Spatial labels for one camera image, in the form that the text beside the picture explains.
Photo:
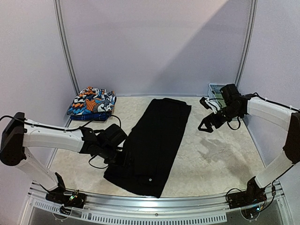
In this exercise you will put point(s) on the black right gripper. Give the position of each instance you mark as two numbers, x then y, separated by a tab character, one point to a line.
214	120

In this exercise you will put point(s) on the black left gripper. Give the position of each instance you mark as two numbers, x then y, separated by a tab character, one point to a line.
124	161

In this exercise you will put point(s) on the black trousers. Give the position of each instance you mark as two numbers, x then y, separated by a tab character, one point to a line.
153	144

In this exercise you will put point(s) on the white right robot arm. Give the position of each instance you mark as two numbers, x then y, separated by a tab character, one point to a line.
274	127

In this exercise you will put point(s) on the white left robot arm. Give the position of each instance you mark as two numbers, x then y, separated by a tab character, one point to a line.
21	133

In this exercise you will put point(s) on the light blue plastic basket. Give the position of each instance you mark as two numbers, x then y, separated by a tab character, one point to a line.
215	94

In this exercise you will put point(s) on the colourful patterned folded shorts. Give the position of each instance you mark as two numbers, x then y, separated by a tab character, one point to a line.
92	100

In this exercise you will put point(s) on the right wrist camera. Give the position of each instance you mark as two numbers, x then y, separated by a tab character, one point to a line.
210	104

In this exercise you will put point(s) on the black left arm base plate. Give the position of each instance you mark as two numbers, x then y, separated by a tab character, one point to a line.
61	196

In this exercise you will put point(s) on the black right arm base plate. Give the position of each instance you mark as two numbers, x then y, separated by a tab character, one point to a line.
237	198

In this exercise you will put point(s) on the aluminium front rail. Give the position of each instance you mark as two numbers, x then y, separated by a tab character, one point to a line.
119	210

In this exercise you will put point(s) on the right aluminium frame post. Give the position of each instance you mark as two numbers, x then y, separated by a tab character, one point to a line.
247	41

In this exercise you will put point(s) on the aluminium frame post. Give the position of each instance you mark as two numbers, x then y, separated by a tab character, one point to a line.
247	41
64	44

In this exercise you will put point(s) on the left aluminium frame post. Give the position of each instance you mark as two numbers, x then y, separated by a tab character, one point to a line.
64	44

